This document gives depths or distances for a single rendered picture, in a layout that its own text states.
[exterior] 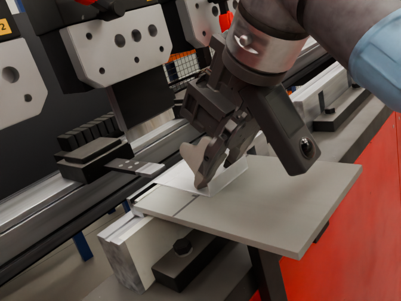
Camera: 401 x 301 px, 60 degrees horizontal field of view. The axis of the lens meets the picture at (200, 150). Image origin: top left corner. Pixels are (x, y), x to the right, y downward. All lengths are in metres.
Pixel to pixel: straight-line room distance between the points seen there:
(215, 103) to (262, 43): 0.10
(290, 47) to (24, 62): 0.27
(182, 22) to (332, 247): 0.53
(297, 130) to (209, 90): 0.11
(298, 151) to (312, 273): 0.38
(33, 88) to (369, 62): 0.32
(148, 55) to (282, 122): 0.22
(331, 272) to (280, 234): 0.45
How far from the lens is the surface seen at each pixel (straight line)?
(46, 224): 0.74
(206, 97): 0.40
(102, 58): 0.46
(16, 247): 0.73
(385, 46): 0.25
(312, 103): 0.93
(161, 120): 0.56
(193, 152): 0.46
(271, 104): 0.38
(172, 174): 0.57
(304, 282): 0.71
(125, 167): 0.66
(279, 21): 0.32
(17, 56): 0.41
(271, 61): 0.34
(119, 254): 0.53
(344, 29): 0.27
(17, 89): 0.41
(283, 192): 0.45
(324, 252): 0.77
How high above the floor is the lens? 1.23
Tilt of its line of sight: 21 degrees down
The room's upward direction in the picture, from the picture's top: 16 degrees counter-clockwise
